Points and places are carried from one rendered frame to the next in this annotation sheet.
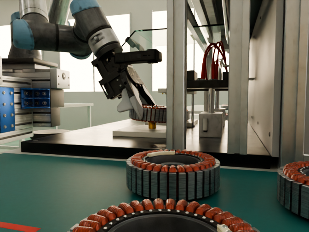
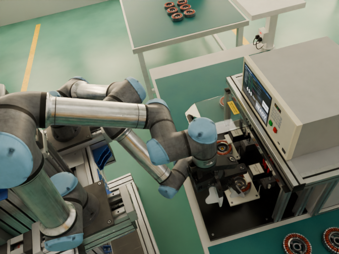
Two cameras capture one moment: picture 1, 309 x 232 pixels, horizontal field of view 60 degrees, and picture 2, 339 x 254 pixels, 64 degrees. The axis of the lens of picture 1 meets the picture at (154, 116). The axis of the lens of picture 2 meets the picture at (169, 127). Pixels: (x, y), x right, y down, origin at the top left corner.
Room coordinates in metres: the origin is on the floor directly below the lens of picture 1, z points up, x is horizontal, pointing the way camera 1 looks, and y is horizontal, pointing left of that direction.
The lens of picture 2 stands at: (0.16, 0.49, 2.04)
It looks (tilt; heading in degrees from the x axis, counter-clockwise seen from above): 48 degrees down; 340
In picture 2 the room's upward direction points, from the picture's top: 12 degrees counter-clockwise
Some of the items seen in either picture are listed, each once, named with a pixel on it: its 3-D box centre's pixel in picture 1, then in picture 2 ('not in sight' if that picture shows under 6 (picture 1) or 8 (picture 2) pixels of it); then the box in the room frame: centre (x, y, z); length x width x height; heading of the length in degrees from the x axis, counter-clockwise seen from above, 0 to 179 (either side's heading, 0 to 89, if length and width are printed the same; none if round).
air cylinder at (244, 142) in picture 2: (216, 116); (246, 142); (0.86, -0.20, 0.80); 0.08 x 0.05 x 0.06; 164
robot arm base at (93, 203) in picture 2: not in sight; (77, 205); (0.83, 0.69, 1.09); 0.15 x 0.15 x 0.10
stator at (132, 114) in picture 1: (151, 113); (239, 184); (0.67, 0.01, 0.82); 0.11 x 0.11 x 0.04
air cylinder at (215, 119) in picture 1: (211, 123); (267, 178); (0.63, -0.13, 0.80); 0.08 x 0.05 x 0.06; 164
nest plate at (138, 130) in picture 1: (152, 130); (239, 188); (0.67, 0.01, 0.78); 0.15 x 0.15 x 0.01; 74
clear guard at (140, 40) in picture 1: (176, 45); (222, 117); (0.92, -0.08, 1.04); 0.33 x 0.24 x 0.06; 74
